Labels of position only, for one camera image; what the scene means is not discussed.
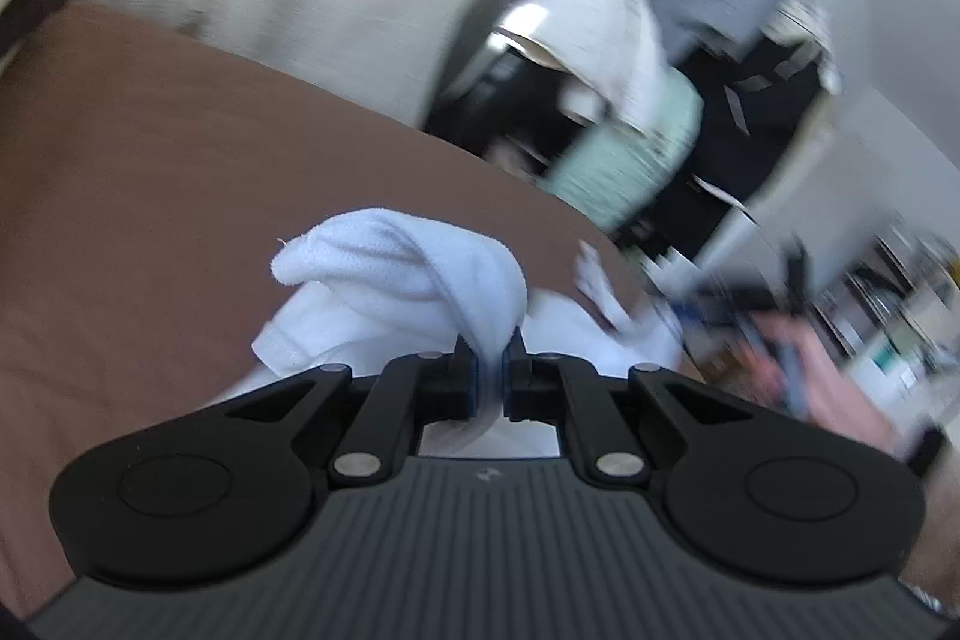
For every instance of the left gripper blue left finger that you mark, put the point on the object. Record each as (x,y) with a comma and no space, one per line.
(449,388)

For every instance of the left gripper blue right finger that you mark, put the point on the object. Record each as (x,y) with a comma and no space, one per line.
(530,386)

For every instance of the dark brown folded garment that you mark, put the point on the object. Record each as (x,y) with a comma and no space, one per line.
(19,20)

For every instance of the white t-shirt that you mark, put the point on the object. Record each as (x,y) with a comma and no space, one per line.
(374,285)

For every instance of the white fleece garment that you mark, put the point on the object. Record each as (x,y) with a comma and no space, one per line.
(609,53)

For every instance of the person right hand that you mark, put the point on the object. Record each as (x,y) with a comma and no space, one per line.
(834,401)

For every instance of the mint green blanket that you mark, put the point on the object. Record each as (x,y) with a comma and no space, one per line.
(611,170)

